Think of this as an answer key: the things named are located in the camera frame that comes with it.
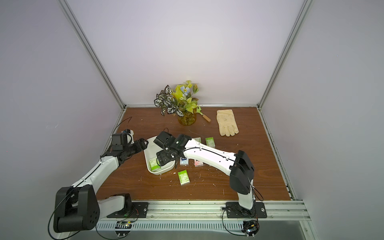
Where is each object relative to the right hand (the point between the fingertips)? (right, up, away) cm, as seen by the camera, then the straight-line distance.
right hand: (165, 154), depth 76 cm
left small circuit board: (-20, -35, -4) cm, 41 cm away
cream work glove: (+39, +16, +34) cm, 54 cm away
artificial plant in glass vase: (+6, +29, +17) cm, 35 cm away
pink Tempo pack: (+17, -2, -8) cm, 19 cm away
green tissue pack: (+9, -14, +5) cm, 18 cm away
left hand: (-16, +4, +12) cm, 20 cm away
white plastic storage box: (-14, -3, +18) cm, 22 cm away
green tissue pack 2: (-9, -9, +10) cm, 16 cm away
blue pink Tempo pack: (+9, -8, +11) cm, 16 cm away
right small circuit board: (+42, -34, -6) cm, 54 cm away
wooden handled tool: (+18, +26, +41) cm, 51 cm away
